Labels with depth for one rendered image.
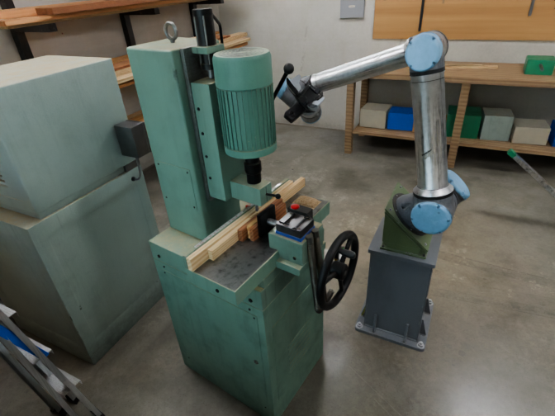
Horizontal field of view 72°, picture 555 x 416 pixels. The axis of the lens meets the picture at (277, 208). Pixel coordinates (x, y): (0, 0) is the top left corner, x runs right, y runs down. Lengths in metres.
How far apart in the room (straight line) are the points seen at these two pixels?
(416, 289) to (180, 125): 1.31
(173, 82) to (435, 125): 0.91
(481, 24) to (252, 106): 3.37
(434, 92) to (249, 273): 0.88
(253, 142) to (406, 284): 1.11
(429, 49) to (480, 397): 1.53
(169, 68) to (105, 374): 1.60
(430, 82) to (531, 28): 2.92
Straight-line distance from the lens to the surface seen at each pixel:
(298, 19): 4.73
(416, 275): 1.92
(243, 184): 1.35
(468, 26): 4.32
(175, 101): 1.32
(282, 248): 1.28
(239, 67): 1.14
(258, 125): 1.20
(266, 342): 1.48
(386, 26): 4.42
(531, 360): 2.38
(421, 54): 1.44
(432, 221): 1.59
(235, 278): 1.21
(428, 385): 2.11
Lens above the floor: 1.70
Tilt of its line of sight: 32 degrees down
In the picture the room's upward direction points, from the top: 4 degrees counter-clockwise
